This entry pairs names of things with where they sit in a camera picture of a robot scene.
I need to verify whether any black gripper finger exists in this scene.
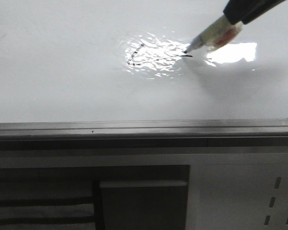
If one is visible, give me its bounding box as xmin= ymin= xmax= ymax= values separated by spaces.
xmin=223 ymin=0 xmax=285 ymax=25

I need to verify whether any white whiteboard marker pen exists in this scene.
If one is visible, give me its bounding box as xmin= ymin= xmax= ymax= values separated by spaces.
xmin=183 ymin=15 xmax=243 ymax=54

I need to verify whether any white glossy whiteboard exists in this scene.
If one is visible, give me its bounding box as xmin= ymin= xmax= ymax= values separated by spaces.
xmin=0 ymin=0 xmax=288 ymax=123

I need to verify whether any white perforated metal panel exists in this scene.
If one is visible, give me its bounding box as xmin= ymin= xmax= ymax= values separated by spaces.
xmin=188 ymin=154 xmax=288 ymax=230

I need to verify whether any dark grey square box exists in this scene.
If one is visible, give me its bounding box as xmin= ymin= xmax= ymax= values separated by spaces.
xmin=100 ymin=180 xmax=188 ymax=230

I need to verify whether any dark slatted shelf rack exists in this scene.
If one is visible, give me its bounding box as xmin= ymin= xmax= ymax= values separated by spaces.
xmin=0 ymin=165 xmax=189 ymax=230

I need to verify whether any grey aluminium whiteboard frame rail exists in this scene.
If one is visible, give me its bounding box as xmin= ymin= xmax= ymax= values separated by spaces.
xmin=0 ymin=119 xmax=288 ymax=150

